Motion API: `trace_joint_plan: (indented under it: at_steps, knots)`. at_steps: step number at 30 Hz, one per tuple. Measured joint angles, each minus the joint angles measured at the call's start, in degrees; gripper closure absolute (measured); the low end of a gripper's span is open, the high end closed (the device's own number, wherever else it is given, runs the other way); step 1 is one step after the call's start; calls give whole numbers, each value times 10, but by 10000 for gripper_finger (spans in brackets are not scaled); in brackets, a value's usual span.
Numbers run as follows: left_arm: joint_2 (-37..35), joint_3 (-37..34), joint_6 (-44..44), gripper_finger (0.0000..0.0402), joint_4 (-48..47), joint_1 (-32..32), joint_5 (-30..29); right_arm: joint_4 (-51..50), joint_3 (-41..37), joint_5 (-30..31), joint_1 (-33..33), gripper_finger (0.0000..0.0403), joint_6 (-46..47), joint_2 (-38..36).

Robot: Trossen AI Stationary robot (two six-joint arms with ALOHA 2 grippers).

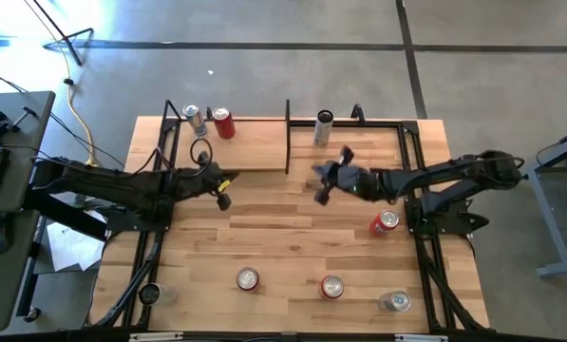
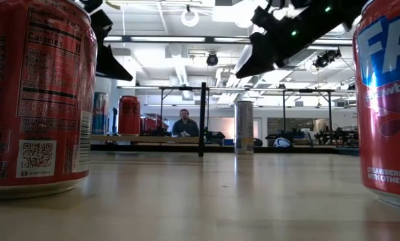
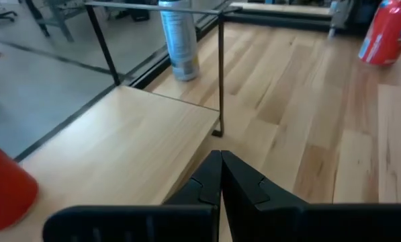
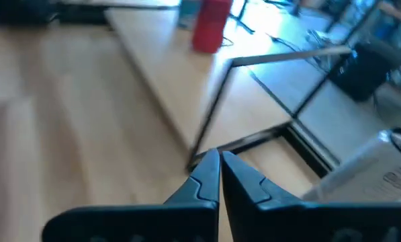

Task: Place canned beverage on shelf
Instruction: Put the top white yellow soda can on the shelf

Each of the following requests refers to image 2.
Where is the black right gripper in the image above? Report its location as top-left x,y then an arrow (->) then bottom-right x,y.
235,5 -> 324,80

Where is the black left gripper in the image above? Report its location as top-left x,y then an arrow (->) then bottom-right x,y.
80,0 -> 134,82

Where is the blue silver slim can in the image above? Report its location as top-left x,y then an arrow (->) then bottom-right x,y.
92,92 -> 109,136

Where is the red zero sugar cola can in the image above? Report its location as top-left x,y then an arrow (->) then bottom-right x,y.
0,0 -> 98,201
117,95 -> 142,137

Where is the white slim beverage can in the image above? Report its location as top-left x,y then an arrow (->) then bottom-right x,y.
234,100 -> 255,155

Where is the red strawberry Fanta can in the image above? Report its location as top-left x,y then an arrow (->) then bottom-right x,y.
352,0 -> 400,211

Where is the computer monitor on arm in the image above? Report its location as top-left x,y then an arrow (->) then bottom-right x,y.
111,106 -> 119,135

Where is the red cabinet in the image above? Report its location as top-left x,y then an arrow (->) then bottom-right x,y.
141,113 -> 169,135

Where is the white blue helmet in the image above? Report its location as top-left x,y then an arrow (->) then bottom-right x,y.
273,137 -> 293,148

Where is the person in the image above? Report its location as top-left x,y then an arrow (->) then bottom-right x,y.
172,108 -> 200,138

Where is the black equipment rack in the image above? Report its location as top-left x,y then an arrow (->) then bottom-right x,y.
315,125 -> 359,148

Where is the black overhead camera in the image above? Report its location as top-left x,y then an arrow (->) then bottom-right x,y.
206,52 -> 219,67

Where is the black background gantry frame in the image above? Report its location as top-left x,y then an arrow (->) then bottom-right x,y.
117,85 -> 356,133

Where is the black ceiling camera cluster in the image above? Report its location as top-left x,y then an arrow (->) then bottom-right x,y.
312,48 -> 343,70

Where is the white hanging ring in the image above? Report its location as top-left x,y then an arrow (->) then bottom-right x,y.
181,5 -> 200,27

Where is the wooden shelf black metal frame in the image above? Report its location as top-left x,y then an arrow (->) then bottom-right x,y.
91,82 -> 208,158

